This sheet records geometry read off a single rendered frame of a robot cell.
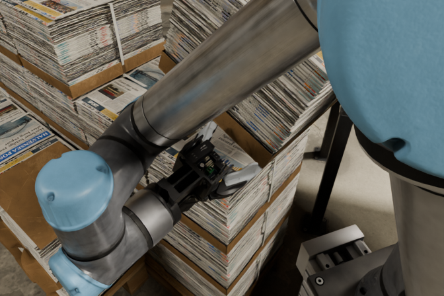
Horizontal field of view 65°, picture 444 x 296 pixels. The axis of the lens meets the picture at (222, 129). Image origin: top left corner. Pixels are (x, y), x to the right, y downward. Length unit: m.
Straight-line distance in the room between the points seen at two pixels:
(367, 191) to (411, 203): 1.76
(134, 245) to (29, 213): 0.70
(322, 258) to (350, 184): 1.25
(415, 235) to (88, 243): 0.32
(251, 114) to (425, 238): 0.39
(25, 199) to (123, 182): 0.79
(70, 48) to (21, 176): 0.46
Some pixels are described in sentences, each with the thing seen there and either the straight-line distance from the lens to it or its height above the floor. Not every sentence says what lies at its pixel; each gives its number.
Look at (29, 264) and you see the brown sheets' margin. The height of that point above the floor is 0.39.
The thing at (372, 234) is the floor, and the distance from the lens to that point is 1.83.
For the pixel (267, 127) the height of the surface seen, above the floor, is 1.06.
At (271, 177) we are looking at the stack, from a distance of 0.94.
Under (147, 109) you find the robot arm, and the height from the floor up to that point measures 1.17.
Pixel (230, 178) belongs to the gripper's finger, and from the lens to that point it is 0.58.
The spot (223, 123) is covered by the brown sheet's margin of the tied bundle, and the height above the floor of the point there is 1.02.
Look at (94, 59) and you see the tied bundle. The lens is 1.09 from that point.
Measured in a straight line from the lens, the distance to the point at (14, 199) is 1.21.
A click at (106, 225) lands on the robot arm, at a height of 1.09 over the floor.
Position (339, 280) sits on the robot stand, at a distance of 0.70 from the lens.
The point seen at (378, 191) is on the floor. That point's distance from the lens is 2.01.
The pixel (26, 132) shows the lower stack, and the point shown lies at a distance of 1.44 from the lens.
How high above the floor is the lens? 1.42
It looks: 40 degrees down
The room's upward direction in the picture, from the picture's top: straight up
